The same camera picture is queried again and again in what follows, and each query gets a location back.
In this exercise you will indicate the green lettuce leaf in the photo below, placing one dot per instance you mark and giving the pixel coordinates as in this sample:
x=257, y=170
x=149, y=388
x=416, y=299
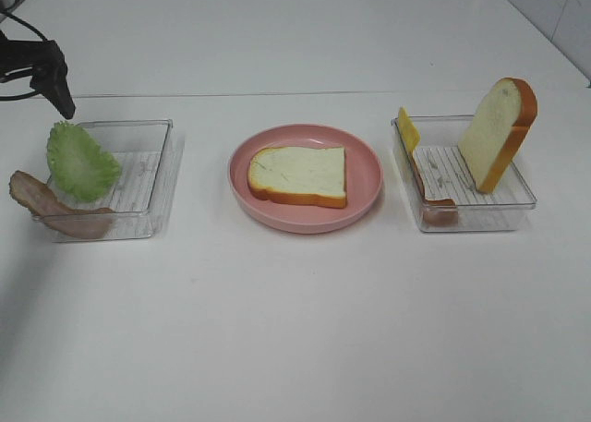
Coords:
x=78, y=164

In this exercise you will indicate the bread slice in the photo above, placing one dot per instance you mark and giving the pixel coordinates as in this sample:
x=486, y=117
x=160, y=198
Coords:
x=497, y=130
x=297, y=175

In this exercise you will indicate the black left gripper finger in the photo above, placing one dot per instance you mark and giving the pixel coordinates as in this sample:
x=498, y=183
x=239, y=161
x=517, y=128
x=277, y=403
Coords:
x=55, y=92

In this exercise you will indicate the pink round plate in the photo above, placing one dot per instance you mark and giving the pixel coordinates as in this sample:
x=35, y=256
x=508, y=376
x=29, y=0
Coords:
x=364, y=179

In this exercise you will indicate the yellow cheese slice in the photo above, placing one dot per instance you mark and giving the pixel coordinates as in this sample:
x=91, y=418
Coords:
x=409, y=134

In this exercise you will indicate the clear plastic container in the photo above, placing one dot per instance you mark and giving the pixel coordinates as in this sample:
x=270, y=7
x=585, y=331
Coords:
x=446, y=176
x=138, y=205

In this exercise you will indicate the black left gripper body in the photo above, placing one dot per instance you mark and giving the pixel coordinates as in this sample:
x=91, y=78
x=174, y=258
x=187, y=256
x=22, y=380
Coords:
x=42, y=61

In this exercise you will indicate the left clear plastic container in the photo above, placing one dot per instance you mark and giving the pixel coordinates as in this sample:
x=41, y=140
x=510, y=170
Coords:
x=138, y=205

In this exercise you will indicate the right clear plastic container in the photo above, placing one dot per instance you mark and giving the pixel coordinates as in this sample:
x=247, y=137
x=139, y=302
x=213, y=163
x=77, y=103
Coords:
x=446, y=176

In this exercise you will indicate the bacon strip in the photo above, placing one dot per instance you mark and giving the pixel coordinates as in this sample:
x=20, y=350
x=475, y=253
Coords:
x=441, y=212
x=42, y=202

